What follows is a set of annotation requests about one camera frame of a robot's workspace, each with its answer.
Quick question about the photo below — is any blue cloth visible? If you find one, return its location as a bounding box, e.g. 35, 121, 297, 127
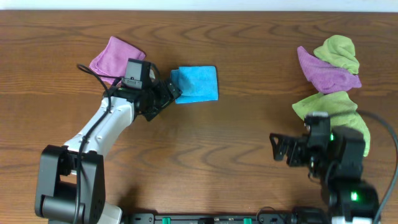
170, 66, 219, 104

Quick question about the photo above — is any crumpled purple cloth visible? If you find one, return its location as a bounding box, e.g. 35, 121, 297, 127
297, 46, 362, 94

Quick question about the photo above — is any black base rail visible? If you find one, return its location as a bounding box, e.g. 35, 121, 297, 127
121, 212, 330, 224

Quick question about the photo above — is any folded purple cloth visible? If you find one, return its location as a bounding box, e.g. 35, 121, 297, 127
89, 36, 146, 84

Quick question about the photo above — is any green cloth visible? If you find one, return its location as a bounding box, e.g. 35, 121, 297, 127
292, 91, 371, 157
313, 35, 360, 75

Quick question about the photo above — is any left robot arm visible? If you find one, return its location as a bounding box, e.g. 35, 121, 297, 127
34, 58, 182, 224

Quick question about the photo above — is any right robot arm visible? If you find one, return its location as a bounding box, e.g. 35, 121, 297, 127
269, 113, 379, 223

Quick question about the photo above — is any lower green cloth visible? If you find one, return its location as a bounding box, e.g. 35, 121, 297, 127
292, 91, 371, 157

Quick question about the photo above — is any upper green cloth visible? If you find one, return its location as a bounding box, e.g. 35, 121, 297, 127
313, 35, 360, 75

